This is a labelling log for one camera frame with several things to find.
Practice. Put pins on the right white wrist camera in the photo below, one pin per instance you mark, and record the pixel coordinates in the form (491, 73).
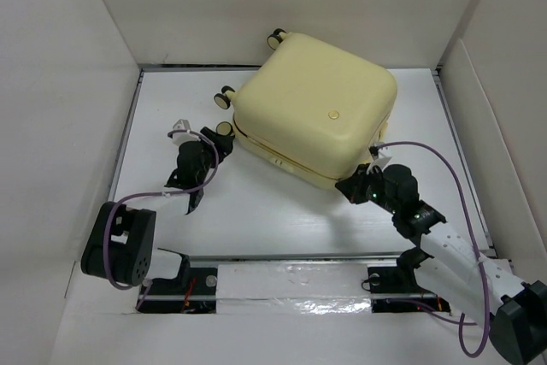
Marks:
(379, 160)

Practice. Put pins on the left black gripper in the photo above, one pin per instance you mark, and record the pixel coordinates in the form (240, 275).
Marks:
(222, 143)

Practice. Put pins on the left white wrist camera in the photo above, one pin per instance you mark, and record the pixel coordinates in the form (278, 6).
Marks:
(181, 132)

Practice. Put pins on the silver aluminium rail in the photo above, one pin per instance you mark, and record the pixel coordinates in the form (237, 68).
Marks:
(280, 258)

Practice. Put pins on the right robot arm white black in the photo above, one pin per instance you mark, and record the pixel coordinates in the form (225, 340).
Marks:
(444, 263)

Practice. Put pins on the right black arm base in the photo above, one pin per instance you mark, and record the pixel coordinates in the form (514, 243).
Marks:
(392, 293)

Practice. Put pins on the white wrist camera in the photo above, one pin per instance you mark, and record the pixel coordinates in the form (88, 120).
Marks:
(181, 132)
(379, 160)

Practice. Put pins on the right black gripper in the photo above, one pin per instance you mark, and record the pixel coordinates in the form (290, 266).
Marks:
(351, 187)

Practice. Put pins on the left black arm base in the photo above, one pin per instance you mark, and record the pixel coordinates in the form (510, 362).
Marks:
(193, 293)

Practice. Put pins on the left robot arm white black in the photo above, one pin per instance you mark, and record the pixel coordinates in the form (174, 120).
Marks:
(120, 246)

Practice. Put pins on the yellow hard-shell suitcase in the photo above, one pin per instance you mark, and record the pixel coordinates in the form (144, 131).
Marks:
(311, 109)

